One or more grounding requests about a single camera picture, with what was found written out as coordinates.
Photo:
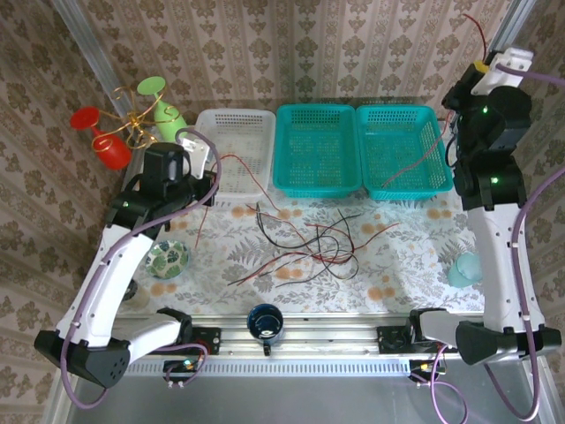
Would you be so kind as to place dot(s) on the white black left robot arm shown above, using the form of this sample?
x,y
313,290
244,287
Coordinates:
x,y
110,274

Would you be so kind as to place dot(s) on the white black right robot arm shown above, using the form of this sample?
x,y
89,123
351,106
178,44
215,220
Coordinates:
x,y
494,265

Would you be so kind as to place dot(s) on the white plastic basket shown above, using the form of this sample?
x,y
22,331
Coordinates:
x,y
238,132

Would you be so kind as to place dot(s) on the red plastic goblet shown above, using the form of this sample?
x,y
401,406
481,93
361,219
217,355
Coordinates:
x,y
112,152

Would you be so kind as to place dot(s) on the teal plastic basket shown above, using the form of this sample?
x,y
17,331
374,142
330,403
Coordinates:
x,y
401,141
315,150

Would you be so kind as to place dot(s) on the green plastic goblet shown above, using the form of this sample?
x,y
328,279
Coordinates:
x,y
170,121

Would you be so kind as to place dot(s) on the leaf pattern bowl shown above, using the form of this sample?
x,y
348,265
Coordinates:
x,y
167,260

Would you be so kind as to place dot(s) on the dark blue mug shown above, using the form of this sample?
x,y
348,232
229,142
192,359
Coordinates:
x,y
265,324

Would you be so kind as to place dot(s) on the light blue plastic cup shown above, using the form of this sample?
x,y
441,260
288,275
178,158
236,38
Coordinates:
x,y
465,269

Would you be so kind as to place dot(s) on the small circuit board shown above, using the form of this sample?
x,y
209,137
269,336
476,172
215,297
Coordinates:
x,y
424,368
181,368

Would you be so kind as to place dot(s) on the grey metal plate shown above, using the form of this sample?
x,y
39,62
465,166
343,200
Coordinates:
x,y
287,397

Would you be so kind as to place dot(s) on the aluminium frame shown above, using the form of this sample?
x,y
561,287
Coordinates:
x,y
331,331

